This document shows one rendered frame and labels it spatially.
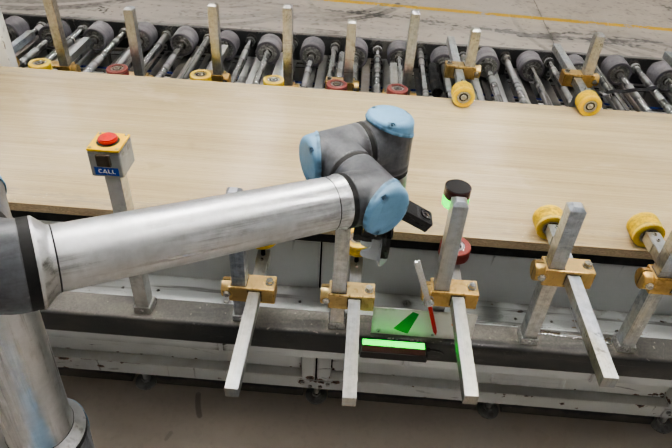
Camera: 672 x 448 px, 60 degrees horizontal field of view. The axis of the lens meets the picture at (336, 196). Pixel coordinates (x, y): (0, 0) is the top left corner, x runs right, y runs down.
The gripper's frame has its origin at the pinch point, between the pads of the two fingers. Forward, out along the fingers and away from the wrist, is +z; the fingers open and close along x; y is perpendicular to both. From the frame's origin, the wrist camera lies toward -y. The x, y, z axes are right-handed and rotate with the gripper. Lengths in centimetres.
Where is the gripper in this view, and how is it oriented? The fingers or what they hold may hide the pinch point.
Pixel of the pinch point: (383, 260)
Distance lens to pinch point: 128.8
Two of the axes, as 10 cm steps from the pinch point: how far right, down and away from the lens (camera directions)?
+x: -0.6, 6.0, -7.9
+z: -0.5, 7.9, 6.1
